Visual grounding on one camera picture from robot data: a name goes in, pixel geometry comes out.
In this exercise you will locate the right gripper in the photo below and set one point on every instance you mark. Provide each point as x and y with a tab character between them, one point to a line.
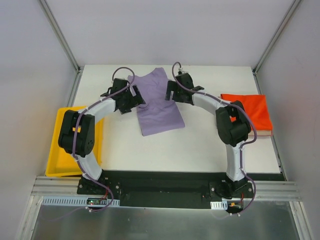
172	91

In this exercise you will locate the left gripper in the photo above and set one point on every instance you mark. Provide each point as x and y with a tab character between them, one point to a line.
135	100

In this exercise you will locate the purple t-shirt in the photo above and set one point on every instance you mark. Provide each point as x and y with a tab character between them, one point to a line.
156	115

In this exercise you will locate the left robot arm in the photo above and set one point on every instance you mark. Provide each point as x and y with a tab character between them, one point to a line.
77	132

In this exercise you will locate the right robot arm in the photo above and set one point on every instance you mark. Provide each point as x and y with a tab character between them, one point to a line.
232	125

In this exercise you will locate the folded orange t-shirt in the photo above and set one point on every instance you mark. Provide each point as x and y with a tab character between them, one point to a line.
255	105

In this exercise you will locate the yellow plastic tray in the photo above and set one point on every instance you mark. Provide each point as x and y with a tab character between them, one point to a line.
62	164

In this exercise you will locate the folded beige t-shirt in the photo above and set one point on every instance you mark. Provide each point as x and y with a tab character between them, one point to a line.
261	133

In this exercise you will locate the left aluminium frame post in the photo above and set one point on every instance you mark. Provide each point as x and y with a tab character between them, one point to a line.
59	34

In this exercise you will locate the aluminium frame post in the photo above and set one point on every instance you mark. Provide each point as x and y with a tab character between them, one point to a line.
59	34
295	4

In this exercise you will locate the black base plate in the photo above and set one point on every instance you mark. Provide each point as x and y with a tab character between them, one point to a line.
155	189

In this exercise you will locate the left white cable duct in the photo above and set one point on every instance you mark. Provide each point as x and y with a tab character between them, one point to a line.
75	201

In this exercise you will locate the white cable duct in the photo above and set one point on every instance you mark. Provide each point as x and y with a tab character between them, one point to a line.
219	205
75	201

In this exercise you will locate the right white cable duct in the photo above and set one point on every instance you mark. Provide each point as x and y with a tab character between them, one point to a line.
219	205

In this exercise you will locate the right aluminium frame post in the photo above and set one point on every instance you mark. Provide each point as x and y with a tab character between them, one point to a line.
295	4

